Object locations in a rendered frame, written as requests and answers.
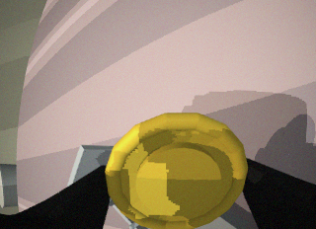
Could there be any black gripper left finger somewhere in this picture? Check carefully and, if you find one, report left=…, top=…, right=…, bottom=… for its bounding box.
left=0, top=166, right=111, bottom=229

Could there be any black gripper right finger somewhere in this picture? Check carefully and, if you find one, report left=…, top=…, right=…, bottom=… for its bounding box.
left=242, top=158, right=316, bottom=229

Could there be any yellow round plate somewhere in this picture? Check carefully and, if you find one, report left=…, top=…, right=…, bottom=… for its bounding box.
left=104, top=114, right=249, bottom=229

